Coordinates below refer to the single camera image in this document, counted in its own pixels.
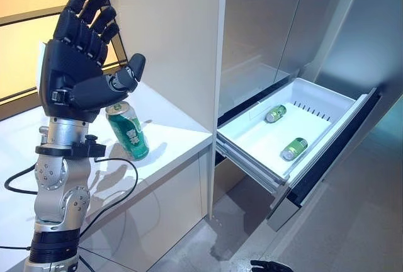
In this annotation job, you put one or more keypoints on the white fridge drawer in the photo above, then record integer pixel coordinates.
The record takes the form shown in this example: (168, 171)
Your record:
(283, 136)

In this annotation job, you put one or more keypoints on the green beer can standing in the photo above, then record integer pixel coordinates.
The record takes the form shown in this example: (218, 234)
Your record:
(129, 133)

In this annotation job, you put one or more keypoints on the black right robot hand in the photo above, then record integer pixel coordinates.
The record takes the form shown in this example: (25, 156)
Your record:
(270, 266)

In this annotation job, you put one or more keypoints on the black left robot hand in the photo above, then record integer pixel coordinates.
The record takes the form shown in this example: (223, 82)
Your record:
(72, 70)

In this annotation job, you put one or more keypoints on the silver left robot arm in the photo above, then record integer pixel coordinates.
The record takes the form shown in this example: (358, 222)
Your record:
(55, 196)

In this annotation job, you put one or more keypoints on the stainless steel fridge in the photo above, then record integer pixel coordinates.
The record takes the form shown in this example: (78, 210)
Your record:
(302, 32)

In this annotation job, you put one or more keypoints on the beige tall cabinet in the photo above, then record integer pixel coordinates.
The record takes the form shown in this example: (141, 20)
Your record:
(176, 32)

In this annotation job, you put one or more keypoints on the green beer can lying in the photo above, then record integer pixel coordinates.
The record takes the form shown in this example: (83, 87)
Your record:
(294, 149)
(276, 113)

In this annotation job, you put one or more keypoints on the white counter cabinet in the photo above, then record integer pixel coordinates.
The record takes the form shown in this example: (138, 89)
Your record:
(126, 196)

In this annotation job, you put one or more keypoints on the dark framed window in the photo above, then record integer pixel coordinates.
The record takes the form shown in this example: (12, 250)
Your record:
(28, 17)

